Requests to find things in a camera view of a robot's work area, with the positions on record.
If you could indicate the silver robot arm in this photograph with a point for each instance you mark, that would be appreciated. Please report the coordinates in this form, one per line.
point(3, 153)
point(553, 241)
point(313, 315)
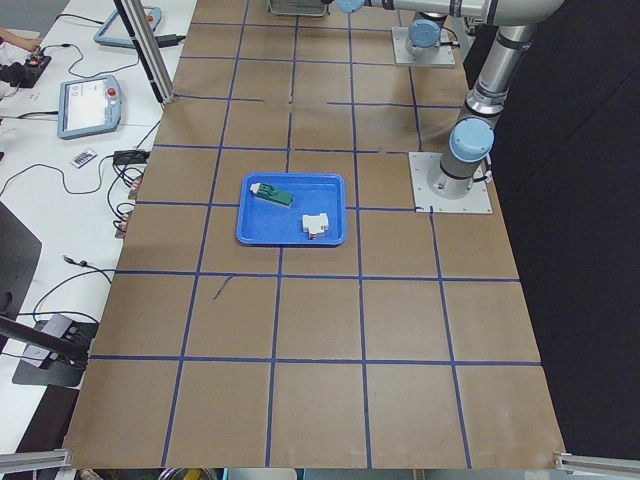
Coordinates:
point(416, 33)
point(472, 137)

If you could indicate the white circuit breaker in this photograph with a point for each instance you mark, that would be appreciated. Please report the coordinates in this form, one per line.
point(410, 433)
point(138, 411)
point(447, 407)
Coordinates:
point(315, 226)

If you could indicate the blue plastic tray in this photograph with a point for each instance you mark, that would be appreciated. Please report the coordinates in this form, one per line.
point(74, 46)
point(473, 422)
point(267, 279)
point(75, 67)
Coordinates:
point(263, 223)

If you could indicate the green electrical module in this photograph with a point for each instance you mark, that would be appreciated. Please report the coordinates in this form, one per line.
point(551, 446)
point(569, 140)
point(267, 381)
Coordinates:
point(269, 193)

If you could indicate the black power adapter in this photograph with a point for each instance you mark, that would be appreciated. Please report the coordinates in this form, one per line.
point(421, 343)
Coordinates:
point(130, 157)

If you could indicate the small colourful remote control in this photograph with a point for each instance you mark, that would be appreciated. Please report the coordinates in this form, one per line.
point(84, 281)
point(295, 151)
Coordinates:
point(83, 158)

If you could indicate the near teach pendant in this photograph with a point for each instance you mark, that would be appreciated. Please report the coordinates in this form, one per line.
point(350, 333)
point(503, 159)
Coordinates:
point(89, 107)

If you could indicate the right aluminium corner profile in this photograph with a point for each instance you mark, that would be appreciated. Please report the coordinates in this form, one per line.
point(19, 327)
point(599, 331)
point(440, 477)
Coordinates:
point(597, 465)

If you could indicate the aluminium corner profile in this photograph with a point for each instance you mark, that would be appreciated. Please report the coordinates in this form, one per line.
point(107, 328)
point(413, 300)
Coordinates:
point(597, 465)
point(28, 461)

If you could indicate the left aluminium corner profile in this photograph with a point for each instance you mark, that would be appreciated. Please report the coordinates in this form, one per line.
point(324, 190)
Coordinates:
point(28, 461)

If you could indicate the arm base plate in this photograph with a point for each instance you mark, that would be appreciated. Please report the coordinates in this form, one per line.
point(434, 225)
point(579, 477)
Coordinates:
point(440, 55)
point(435, 192)

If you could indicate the wire mesh shelf rack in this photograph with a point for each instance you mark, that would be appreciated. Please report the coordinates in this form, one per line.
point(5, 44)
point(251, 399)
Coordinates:
point(296, 8)

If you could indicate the aluminium frame post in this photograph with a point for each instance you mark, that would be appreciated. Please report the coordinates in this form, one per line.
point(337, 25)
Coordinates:
point(137, 26)

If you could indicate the black camera stand base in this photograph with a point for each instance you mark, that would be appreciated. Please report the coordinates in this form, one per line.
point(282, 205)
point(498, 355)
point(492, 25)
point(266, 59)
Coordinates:
point(56, 352)

